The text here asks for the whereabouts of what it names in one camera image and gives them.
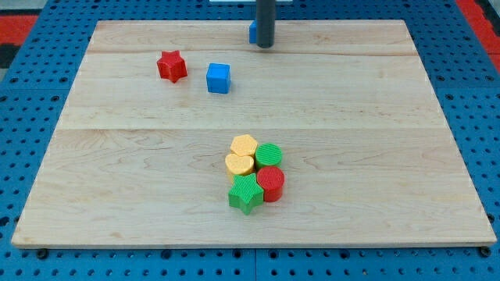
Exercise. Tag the green star block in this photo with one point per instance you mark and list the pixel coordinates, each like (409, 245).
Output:
(245, 194)

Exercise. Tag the red cylinder block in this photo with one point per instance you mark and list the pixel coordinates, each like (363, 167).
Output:
(271, 179)

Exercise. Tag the yellow hexagon block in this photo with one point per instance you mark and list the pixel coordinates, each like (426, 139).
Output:
(244, 145)

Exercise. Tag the green cylinder block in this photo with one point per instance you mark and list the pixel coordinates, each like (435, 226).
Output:
(268, 154)

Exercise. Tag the blue block behind tool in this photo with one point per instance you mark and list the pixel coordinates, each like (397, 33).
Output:
(252, 32)

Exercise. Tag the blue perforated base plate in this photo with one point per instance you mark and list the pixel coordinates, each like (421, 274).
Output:
(39, 78)

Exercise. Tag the yellow heart block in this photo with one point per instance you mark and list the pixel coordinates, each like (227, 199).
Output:
(239, 165)

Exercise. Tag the red star block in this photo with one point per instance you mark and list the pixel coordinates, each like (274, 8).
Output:
(171, 66)

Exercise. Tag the blue cube block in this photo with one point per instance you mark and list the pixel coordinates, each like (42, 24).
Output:
(218, 78)

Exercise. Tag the light wooden board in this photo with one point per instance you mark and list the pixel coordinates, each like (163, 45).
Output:
(137, 161)

